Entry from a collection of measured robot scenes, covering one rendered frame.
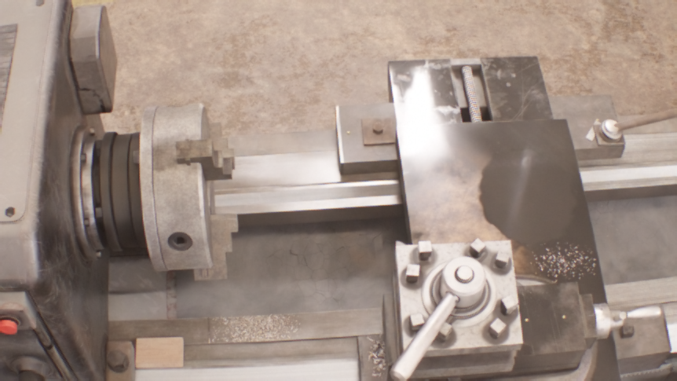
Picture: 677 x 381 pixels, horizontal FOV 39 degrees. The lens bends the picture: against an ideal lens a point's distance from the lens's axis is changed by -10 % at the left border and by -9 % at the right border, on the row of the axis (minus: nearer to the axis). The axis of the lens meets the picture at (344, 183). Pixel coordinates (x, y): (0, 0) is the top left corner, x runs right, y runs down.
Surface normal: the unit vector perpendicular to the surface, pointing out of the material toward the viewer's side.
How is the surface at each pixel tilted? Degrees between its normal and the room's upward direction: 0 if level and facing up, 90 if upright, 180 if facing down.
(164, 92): 0
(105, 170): 12
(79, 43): 42
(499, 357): 0
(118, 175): 19
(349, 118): 0
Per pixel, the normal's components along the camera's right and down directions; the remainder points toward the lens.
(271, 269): -0.28, -0.58
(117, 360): 0.01, -0.55
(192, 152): 0.03, -0.36
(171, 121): -0.01, -0.77
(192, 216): 0.07, 0.34
